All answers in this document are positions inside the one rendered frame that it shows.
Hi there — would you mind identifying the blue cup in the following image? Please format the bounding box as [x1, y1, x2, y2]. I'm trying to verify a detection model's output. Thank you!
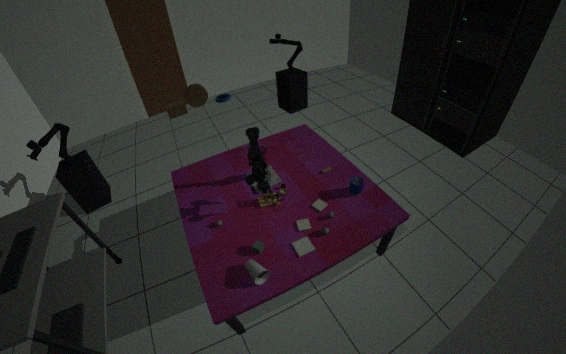
[349, 176, 364, 195]

